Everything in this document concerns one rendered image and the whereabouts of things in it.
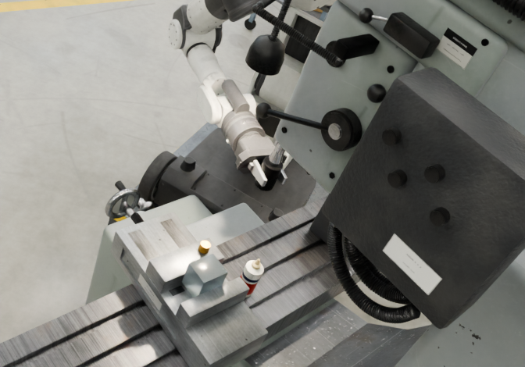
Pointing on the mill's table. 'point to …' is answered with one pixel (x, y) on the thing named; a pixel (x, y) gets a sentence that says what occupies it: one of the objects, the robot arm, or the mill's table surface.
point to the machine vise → (226, 299)
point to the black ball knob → (376, 93)
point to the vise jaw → (176, 265)
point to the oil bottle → (251, 275)
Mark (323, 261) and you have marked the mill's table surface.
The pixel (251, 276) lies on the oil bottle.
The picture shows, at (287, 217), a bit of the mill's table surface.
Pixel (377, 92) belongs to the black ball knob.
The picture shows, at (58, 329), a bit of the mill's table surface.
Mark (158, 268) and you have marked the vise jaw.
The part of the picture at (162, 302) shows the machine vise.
